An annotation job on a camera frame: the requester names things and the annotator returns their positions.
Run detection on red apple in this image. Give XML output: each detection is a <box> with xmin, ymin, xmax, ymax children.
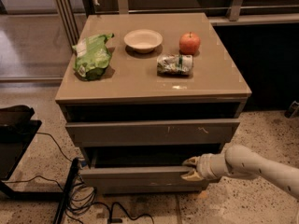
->
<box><xmin>179</xmin><ymin>32</ymin><xmax>201</xmax><ymax>55</ymax></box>

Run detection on grey drawer cabinet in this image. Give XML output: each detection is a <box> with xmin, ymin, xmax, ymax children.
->
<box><xmin>54</xmin><ymin>12</ymin><xmax>252</xmax><ymax>195</ymax></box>

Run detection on white paper bowl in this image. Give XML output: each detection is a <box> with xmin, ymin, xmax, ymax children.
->
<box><xmin>124</xmin><ymin>29</ymin><xmax>163</xmax><ymax>54</ymax></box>

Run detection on grey drawer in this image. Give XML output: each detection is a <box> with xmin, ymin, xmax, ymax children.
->
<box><xmin>81</xmin><ymin>144</ymin><xmax>221</xmax><ymax>195</ymax></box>
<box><xmin>65</xmin><ymin>119</ymin><xmax>239</xmax><ymax>147</ymax></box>

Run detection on black pole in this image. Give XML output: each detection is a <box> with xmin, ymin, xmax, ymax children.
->
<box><xmin>52</xmin><ymin>158</ymin><xmax>78</xmax><ymax>224</ymax></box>

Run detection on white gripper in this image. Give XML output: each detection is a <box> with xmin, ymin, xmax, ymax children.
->
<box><xmin>181</xmin><ymin>154</ymin><xmax>228</xmax><ymax>182</ymax></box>

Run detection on metal railing frame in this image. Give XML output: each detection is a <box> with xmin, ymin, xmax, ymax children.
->
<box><xmin>54</xmin><ymin>0</ymin><xmax>299</xmax><ymax>44</ymax></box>

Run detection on black stand base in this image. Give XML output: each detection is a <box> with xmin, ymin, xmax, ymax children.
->
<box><xmin>0</xmin><ymin>105</ymin><xmax>62</xmax><ymax>202</ymax></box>

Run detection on black floor cables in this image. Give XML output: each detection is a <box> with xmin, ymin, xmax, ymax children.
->
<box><xmin>4</xmin><ymin>131</ymin><xmax>156</xmax><ymax>224</ymax></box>

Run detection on crushed green white can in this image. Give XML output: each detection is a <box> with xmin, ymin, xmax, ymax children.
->
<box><xmin>157</xmin><ymin>54</ymin><xmax>193</xmax><ymax>76</ymax></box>

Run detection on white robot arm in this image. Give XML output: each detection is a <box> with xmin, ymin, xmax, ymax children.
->
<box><xmin>181</xmin><ymin>145</ymin><xmax>299</xmax><ymax>199</ymax></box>

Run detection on grey top drawer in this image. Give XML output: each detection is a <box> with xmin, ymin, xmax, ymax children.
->
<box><xmin>65</xmin><ymin>119</ymin><xmax>239</xmax><ymax>147</ymax></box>

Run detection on green chip bag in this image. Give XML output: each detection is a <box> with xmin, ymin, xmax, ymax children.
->
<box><xmin>72</xmin><ymin>34</ymin><xmax>114</xmax><ymax>80</ymax></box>

